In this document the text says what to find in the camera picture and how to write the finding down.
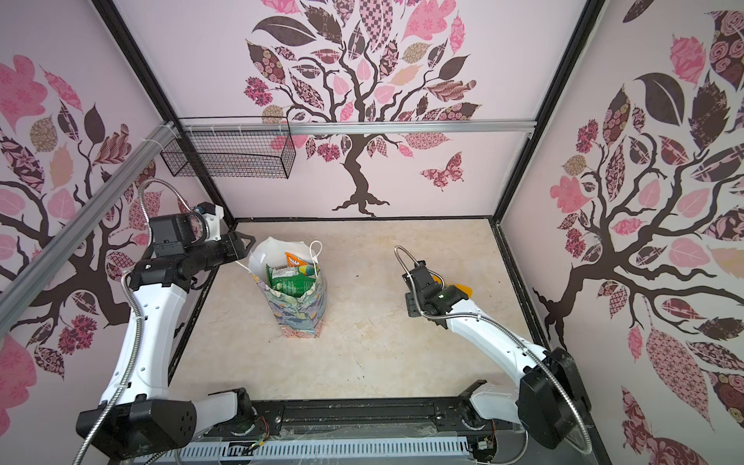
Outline black wire basket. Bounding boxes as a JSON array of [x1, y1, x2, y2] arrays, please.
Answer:
[[160, 116, 296, 179]]

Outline green snack bag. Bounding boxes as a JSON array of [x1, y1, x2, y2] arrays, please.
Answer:
[[267, 265, 317, 298]]

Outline white slotted cable duct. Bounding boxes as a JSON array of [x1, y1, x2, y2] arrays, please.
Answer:
[[158, 437, 470, 464]]

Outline aluminium rail left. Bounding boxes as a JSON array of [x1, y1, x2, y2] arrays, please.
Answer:
[[1, 122, 177, 334]]

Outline floral paper bag white handles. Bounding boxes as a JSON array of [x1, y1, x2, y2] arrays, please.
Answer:
[[239, 238, 327, 338]]

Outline yellow snack bag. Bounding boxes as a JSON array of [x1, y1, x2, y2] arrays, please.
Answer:
[[453, 284, 473, 298]]

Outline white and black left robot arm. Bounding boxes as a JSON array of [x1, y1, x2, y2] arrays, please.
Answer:
[[74, 209, 257, 464]]

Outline black base frame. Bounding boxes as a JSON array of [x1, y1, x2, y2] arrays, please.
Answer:
[[189, 395, 610, 464]]

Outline aluminium rail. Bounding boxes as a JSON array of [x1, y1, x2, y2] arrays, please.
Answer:
[[182, 119, 537, 136], [1, 122, 177, 334]]

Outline orange white snack bag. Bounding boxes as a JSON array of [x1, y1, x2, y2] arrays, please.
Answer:
[[285, 252, 311, 267]]

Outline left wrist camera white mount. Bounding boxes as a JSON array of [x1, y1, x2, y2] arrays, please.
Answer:
[[195, 201, 225, 241]]

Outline aluminium rail back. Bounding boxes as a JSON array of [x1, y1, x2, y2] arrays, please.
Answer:
[[182, 119, 537, 136]]

